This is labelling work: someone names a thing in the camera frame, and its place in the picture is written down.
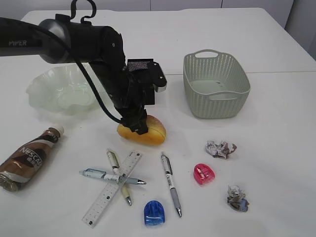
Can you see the black mesh pen holder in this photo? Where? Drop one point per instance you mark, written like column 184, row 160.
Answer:
column 139, row 69

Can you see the pale green wavy glass plate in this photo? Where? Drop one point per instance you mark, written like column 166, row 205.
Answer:
column 62, row 90

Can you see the yellow bread roll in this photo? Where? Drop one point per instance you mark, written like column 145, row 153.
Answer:
column 156, row 134

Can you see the brown Nescafe coffee bottle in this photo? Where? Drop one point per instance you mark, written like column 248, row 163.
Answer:
column 17, row 170

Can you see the cream yellow ballpoint pen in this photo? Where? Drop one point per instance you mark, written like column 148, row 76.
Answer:
column 116, row 169

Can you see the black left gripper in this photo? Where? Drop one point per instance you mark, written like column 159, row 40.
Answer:
column 131, row 105

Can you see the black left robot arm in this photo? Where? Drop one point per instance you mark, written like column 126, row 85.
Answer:
column 60, row 40

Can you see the blue-grey ballpoint pen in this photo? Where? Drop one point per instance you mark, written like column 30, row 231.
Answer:
column 100, row 174

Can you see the white grey mechanical pen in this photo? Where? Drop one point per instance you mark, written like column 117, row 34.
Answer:
column 169, row 176

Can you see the transparent plastic ruler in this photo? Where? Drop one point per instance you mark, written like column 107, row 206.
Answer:
column 100, row 204

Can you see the blue pencil sharpener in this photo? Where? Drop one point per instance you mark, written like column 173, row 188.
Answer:
column 154, row 213

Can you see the paper ball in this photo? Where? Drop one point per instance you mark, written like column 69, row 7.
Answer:
column 236, row 199
column 220, row 150

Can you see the grey-green woven plastic basket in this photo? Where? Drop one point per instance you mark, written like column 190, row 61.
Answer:
column 216, row 86

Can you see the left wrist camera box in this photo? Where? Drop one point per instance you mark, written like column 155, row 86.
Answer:
column 157, row 76

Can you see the red pencil sharpener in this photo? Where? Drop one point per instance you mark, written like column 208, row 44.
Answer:
column 203, row 174

